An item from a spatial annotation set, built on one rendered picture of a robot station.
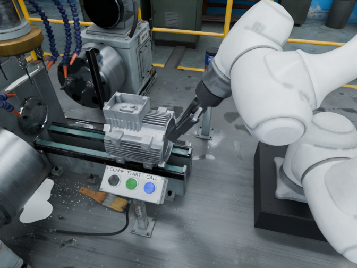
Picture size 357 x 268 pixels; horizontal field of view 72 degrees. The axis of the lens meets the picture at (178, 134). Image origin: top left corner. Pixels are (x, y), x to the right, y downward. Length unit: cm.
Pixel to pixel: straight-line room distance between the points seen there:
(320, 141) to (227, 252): 44
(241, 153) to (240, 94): 73
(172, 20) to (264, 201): 341
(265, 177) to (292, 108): 57
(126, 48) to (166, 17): 279
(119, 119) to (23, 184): 32
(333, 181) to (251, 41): 38
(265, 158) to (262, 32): 59
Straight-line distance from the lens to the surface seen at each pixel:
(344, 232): 65
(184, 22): 395
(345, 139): 76
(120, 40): 124
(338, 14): 564
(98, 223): 95
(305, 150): 76
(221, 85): 56
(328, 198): 68
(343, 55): 46
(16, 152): 79
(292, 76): 41
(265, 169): 95
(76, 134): 110
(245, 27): 52
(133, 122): 78
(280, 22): 51
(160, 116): 79
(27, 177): 80
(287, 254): 93
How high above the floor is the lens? 160
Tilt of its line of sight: 42 degrees down
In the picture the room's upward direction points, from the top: straight up
